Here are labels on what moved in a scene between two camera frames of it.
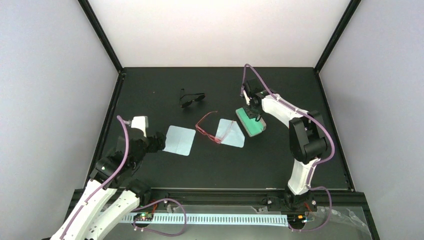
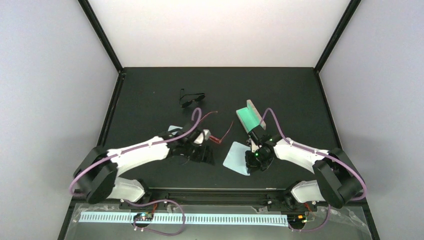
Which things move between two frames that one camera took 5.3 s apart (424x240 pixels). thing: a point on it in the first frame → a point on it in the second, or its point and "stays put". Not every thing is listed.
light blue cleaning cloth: x=230 y=133 → x=235 y=160
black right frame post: x=347 y=15 stays put
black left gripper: x=155 y=146 → x=204 y=155
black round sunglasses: x=187 y=104 stays put
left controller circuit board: x=144 y=216 stays put
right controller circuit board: x=296 y=219 stays put
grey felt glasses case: x=251 y=127 stays put
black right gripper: x=252 y=114 → x=251 y=163
